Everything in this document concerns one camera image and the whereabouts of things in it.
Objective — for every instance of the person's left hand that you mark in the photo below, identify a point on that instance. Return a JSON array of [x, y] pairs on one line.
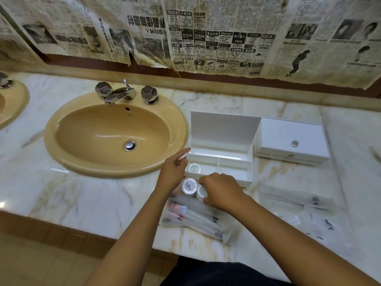
[[172, 175]]

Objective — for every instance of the person's right hand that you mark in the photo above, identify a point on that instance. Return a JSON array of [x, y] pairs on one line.
[[224, 192]]

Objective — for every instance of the small round white jar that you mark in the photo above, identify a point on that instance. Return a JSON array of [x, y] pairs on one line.
[[189, 186]]

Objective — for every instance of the pile of toothbrush kits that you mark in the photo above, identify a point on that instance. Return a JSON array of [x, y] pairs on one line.
[[193, 217]]

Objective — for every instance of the white box with round knob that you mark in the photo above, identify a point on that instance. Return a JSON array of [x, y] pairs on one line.
[[223, 131], [282, 137]]

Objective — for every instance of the person's right forearm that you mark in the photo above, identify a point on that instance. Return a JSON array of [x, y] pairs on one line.
[[282, 244]]

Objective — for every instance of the person's left forearm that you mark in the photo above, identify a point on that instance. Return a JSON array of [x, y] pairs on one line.
[[134, 244]]

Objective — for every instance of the person's dark clothing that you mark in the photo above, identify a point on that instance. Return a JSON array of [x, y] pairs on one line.
[[214, 274]]

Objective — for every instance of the chrome sink drain plug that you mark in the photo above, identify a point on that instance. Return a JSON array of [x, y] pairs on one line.
[[130, 145]]

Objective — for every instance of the beige oval sink basin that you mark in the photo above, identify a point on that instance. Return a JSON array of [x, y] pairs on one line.
[[104, 137], [15, 101]]

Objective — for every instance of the chrome faceted faucet knob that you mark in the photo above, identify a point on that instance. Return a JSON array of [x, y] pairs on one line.
[[3, 79], [103, 89], [148, 93]]

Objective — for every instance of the chrome faucet spout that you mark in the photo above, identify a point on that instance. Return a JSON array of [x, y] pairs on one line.
[[117, 95]]

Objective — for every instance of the yellowed newspaper sheet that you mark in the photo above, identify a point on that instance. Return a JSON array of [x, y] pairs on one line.
[[74, 26], [12, 47], [327, 41], [223, 26]]

